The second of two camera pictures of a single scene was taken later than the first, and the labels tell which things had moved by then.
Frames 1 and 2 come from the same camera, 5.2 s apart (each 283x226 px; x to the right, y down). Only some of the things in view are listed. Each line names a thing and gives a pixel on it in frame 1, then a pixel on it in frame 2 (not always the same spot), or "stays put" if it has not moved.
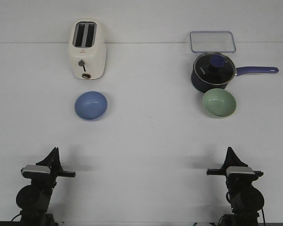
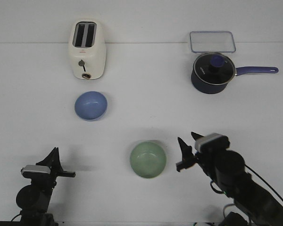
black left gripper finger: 49,160 stays put
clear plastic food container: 212,42 stays put
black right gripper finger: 231,159 to 195,136
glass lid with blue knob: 214,68 stays put
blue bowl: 91,105 stays put
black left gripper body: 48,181 stays put
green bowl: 219,102 to 148,158
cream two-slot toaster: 88,48 stays put
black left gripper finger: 56,161 stays put
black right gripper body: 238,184 to 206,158
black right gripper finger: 230,159 to 187,150
